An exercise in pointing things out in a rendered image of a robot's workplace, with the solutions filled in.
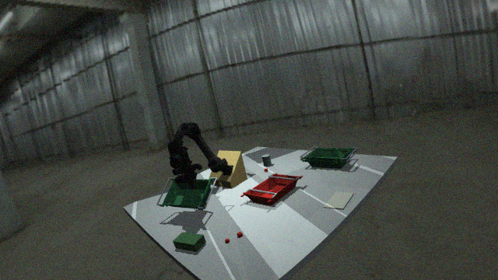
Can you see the red plastic tray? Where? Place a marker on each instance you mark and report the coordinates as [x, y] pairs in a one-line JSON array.
[[281, 185]]

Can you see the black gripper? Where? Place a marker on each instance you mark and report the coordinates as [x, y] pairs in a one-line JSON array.
[[189, 173]]

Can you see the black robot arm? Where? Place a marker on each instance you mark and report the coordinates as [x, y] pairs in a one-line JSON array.
[[179, 154]]

